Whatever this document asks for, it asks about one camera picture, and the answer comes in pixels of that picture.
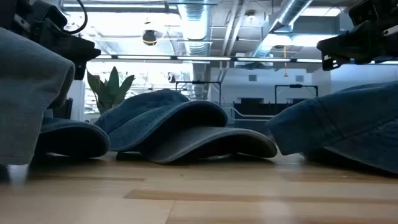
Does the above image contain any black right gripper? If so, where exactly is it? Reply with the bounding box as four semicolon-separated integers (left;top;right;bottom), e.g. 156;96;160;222
316;0;398;72

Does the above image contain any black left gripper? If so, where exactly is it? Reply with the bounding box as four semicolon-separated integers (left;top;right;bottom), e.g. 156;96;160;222
0;0;102;81

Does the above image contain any green snake plant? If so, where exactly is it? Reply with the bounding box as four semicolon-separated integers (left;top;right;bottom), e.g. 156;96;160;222
86;65;136;114

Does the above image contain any yellow hanging cone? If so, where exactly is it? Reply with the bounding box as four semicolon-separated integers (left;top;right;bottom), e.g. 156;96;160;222
282;45;289;78

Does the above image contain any black box cabinet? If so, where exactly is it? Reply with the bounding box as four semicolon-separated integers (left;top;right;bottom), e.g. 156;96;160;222
52;98;74;121

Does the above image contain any long ceiling light strip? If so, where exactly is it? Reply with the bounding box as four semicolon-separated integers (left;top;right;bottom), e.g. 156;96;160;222
93;54;398;65

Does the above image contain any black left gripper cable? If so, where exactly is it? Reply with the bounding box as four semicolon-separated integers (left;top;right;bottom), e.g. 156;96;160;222
62;0;89;35

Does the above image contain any silver smooth ventilation duct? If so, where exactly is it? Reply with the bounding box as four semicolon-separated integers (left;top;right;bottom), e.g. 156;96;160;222
250;0;313;58

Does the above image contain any black dome ceiling camera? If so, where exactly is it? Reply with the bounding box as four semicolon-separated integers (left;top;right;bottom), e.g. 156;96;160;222
142;29;158;47

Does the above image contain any silver corrugated ventilation duct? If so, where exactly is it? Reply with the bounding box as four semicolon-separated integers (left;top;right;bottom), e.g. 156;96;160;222
178;0;213;57

